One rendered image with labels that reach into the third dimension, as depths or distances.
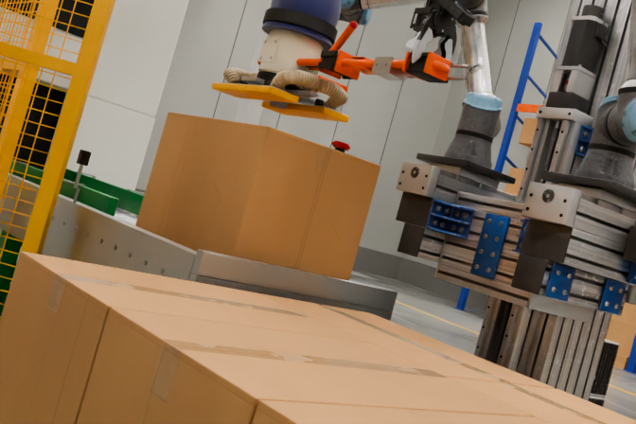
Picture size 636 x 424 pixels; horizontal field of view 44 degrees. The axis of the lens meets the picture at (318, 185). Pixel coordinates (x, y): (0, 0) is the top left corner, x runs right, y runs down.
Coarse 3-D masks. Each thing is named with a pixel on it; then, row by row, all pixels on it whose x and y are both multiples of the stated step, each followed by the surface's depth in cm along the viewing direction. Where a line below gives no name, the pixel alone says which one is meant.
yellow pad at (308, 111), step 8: (264, 104) 251; (288, 104) 241; (296, 104) 237; (304, 104) 237; (320, 104) 235; (280, 112) 253; (288, 112) 247; (296, 112) 241; (304, 112) 235; (312, 112) 230; (320, 112) 227; (328, 112) 227; (336, 112) 229; (336, 120) 234; (344, 120) 231
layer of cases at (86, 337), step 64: (0, 320) 152; (64, 320) 132; (128, 320) 117; (192, 320) 130; (256, 320) 149; (320, 320) 174; (384, 320) 209; (0, 384) 145; (64, 384) 127; (128, 384) 113; (192, 384) 102; (256, 384) 98; (320, 384) 109; (384, 384) 121; (448, 384) 138; (512, 384) 159
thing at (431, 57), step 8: (408, 56) 189; (424, 56) 186; (432, 56) 183; (408, 64) 190; (416, 64) 188; (424, 64) 185; (432, 64) 184; (448, 64) 187; (408, 72) 189; (416, 72) 186; (424, 72) 184; (432, 72) 184; (440, 72) 186; (440, 80) 188
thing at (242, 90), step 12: (216, 84) 239; (228, 84) 233; (240, 84) 228; (252, 84) 226; (264, 84) 224; (240, 96) 240; (252, 96) 232; (264, 96) 224; (276, 96) 216; (288, 96) 218
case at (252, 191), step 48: (192, 144) 230; (240, 144) 209; (288, 144) 204; (192, 192) 223; (240, 192) 203; (288, 192) 206; (336, 192) 216; (192, 240) 216; (240, 240) 200; (288, 240) 208; (336, 240) 218
